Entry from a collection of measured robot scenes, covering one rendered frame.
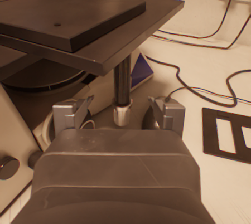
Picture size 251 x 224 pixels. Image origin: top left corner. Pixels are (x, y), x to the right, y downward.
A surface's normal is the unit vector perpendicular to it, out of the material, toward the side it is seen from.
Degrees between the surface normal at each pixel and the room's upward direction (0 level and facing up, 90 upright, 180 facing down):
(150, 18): 0
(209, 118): 0
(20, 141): 90
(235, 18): 90
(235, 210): 0
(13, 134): 90
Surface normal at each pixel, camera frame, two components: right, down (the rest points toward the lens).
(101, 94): 0.69, 0.48
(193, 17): -0.47, 0.56
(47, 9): 0.02, -0.76
